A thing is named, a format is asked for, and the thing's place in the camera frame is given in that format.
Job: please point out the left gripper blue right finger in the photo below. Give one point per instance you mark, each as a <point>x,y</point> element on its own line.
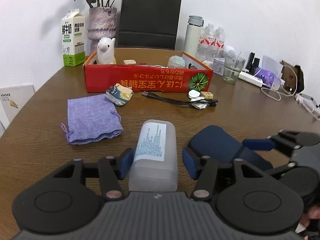
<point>192,163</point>

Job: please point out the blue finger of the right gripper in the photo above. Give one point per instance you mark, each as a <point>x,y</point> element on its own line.
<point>259,144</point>

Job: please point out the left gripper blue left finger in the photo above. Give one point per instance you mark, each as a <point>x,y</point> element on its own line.
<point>124,162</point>

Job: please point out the translucent plastic container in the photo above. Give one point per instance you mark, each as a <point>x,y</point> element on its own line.
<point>154,167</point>

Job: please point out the navy blue zip case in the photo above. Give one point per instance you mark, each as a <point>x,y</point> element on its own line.
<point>214,142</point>

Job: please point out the white wrapper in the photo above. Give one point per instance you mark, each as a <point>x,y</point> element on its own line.
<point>198,105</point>

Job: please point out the purple knit pouch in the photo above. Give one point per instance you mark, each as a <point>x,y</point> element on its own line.
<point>91,119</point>

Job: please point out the small yellow box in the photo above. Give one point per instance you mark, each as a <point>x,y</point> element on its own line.
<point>207,95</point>

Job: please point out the snack packet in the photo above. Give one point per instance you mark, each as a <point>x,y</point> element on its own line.
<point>119,95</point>

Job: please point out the iridescent glitter bag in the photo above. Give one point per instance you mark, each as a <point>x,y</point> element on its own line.
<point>176,62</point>

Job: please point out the small beige box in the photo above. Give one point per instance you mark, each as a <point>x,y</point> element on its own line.
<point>129,62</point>

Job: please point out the alpaca plush toy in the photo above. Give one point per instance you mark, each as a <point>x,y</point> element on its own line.
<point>105,51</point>

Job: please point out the operator hand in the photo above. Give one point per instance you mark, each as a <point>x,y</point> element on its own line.
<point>312,214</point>

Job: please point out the purple package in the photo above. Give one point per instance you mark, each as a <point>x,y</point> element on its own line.
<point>269,79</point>

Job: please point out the white earbud case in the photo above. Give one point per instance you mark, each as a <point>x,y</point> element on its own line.
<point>193,94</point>

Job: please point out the white power strip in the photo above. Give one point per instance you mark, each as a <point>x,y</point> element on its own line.
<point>250,79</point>

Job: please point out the cardboard phone stand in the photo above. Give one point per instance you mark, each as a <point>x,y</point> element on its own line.
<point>293,77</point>

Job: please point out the clear glass cup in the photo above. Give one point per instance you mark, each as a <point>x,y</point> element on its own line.
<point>233,65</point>

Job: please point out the small white tin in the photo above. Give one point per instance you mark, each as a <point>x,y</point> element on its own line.
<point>218,65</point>

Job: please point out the red cardboard box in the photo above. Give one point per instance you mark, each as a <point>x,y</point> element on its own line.
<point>149,73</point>

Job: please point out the water bottle left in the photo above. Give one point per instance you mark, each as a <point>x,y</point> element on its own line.
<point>206,43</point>

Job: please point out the water bottle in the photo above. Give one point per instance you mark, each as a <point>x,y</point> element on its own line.
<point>220,38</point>
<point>206,43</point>

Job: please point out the white thermos bottle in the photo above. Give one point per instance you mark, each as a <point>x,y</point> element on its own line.
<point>192,35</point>

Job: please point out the water bottle middle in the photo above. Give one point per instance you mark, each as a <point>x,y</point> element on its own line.
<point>220,38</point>

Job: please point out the white book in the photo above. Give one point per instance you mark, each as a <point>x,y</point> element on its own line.
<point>13,99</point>

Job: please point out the milk carton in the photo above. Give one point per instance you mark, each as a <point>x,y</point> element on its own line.
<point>73,38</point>

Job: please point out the purple flower vase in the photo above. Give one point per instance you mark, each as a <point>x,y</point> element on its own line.
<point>101,23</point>

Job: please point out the black paper bag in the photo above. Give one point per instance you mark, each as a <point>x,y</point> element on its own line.
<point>149,24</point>

